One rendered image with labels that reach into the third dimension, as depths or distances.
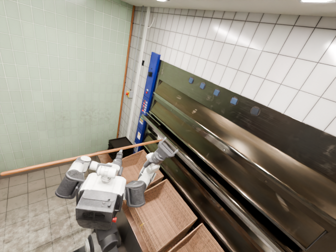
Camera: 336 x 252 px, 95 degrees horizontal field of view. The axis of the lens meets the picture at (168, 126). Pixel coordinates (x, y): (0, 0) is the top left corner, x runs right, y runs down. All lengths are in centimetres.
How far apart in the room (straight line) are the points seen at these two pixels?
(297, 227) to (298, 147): 50
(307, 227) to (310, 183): 28
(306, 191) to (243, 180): 37
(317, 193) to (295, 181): 10
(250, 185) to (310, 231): 38
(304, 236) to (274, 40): 119
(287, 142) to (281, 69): 45
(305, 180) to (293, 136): 26
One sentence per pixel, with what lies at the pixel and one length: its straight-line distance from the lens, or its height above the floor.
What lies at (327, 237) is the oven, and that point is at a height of 160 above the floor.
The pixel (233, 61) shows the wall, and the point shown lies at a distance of 133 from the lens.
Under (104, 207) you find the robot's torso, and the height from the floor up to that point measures 139.
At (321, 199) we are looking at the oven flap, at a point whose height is 177.
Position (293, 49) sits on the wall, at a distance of 121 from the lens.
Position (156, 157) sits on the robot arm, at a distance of 106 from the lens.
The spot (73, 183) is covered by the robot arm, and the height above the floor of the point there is 138.
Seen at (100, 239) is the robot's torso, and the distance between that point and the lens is 139.
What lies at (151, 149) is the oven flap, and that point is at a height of 98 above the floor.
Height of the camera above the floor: 229
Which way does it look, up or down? 27 degrees down
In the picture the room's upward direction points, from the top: 17 degrees clockwise
